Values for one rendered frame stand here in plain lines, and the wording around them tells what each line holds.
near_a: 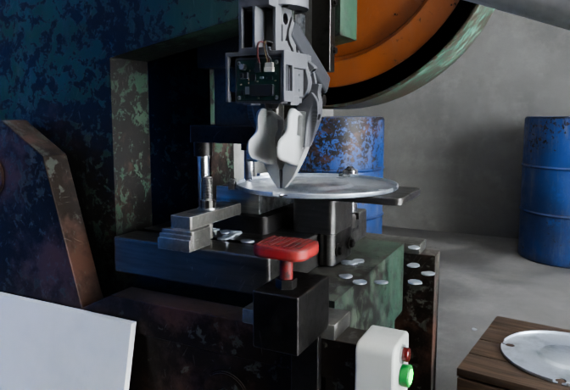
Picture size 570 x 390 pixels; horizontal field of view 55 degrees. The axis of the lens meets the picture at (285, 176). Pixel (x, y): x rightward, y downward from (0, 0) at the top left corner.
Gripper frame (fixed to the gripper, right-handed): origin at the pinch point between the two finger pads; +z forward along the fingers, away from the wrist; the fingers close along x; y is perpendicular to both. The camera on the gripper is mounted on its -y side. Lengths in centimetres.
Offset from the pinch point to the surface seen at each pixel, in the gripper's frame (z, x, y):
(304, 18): -24.4, -14.3, -36.1
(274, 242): 7.8, -0.9, 0.9
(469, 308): 84, -5, -202
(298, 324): 16.6, 3.1, 2.9
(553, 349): 48, 30, -81
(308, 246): 7.9, 3.3, 0.5
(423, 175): 42, -63, -363
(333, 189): 5.7, -5.2, -28.9
